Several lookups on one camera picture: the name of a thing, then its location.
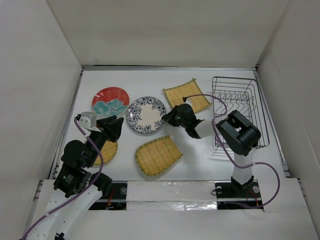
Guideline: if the square bamboo tray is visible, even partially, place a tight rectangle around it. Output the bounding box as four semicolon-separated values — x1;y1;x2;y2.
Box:
163;78;212;114

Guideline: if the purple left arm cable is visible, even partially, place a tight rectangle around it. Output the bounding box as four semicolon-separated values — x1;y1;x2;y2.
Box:
18;114;105;240

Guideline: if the blue white floral plate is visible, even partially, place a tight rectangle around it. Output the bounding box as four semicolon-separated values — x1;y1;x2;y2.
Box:
126;96;167;134

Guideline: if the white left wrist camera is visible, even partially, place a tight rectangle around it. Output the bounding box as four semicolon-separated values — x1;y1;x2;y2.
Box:
76;111;101;132

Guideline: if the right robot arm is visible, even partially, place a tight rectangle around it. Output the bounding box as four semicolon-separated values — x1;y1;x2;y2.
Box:
161;103;261;197

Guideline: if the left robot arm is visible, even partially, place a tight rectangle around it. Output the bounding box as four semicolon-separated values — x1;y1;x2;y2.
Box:
22;112;124;240

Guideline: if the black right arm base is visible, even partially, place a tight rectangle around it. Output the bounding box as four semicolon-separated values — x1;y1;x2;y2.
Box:
211;176;261;199

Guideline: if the round bamboo tray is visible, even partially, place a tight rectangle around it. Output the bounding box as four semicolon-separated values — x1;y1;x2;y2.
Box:
100;140;118;164

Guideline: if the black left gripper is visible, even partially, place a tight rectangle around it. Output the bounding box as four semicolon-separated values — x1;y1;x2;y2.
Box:
86;114;124;167

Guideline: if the fan-shaped bamboo tray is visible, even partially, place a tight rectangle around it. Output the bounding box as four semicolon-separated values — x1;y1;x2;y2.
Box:
134;135;183;177

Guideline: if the white foam front strip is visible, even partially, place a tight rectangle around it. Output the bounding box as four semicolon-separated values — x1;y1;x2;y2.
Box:
126;181;218;211

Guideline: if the metal front rail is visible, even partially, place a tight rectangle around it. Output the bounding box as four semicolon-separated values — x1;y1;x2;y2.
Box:
95;195;262;206

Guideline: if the red teal floral plate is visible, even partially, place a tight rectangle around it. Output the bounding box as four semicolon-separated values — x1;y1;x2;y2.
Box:
91;87;130;118

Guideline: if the dark wire dish rack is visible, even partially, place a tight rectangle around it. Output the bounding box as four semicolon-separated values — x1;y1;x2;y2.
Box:
211;76;270;152

